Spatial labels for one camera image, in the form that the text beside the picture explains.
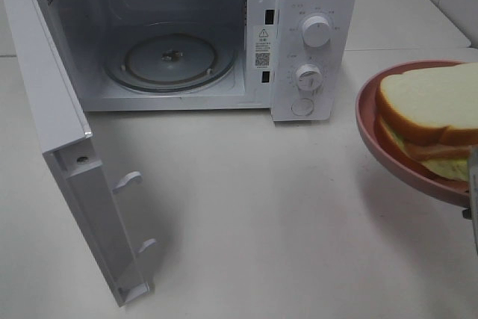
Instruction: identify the round door release button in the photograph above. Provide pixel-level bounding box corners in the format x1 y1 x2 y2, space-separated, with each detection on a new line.
291 99 314 117

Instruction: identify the white timer knob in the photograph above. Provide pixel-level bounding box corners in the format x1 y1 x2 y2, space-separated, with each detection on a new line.
295 64 323 92

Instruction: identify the pink round plate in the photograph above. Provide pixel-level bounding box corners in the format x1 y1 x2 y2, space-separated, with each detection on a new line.
356 59 470 208

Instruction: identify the sandwich with ham and cheese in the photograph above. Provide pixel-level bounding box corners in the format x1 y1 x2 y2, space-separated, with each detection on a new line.
376 63 477 182

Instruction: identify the white warning sticker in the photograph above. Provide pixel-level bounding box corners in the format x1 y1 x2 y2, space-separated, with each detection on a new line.
252 25 275 69

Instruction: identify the white microwave oven body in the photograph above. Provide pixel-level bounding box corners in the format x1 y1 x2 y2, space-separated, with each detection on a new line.
57 0 355 122

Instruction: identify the glass microwave turntable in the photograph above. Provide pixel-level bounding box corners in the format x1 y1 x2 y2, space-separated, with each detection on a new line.
104 22 243 93

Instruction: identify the upper white power knob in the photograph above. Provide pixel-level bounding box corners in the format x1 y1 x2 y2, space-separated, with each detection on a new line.
301 14 331 48

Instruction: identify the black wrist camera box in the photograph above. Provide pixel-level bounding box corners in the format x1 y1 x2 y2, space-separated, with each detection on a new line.
463 146 477 225

